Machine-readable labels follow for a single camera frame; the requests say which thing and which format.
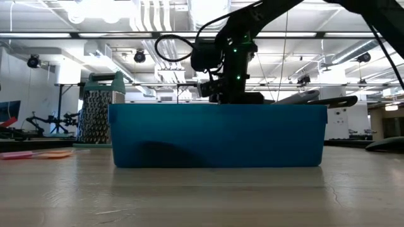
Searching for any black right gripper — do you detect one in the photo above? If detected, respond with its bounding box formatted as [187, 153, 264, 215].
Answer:
[208, 40, 266, 105]

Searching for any grey-blue silicone spoon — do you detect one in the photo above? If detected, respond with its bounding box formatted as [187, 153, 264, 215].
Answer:
[273, 89, 321, 105]

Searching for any black ceiling spotlight cluster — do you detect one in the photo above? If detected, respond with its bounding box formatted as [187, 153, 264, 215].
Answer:
[296, 74, 312, 86]

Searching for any teal plastic bin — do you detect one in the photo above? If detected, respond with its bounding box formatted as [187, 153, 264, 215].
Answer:
[108, 103, 329, 169]

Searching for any grey background crossbar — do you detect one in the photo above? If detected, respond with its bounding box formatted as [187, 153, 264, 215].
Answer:
[53, 82, 404, 89]

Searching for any black overhead light beam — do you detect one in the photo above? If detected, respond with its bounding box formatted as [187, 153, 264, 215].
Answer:
[0, 30, 404, 40]

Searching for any dark background workbench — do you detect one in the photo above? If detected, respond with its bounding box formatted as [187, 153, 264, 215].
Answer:
[324, 133, 384, 148]

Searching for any dark rounded mound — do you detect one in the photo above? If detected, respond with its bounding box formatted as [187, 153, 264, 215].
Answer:
[365, 136, 404, 153]

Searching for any black upright pole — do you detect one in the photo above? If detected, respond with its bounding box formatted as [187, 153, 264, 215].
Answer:
[56, 84, 64, 135]

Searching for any dark background table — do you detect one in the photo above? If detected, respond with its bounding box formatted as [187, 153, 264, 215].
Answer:
[0, 131, 78, 151]

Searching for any red background object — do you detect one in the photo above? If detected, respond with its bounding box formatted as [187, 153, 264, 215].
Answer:
[0, 116, 18, 129]

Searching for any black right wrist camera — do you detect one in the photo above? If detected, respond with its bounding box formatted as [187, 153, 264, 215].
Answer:
[198, 79, 229, 98]

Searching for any thin hanging cable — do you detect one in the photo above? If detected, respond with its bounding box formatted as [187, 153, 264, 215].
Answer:
[276, 11, 288, 93]

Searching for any silver ventilation duct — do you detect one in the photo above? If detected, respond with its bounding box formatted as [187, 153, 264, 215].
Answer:
[188, 0, 232, 30]

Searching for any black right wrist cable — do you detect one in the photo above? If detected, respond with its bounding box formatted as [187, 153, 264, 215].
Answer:
[153, 0, 264, 64]

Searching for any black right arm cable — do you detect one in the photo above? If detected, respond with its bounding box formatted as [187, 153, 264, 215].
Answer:
[362, 18, 404, 91]

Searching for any green-handled metal box grater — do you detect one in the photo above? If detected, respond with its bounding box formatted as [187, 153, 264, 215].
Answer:
[73, 71, 126, 149]

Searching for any blue wall screen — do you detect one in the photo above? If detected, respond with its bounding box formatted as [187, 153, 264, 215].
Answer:
[0, 100, 21, 124]

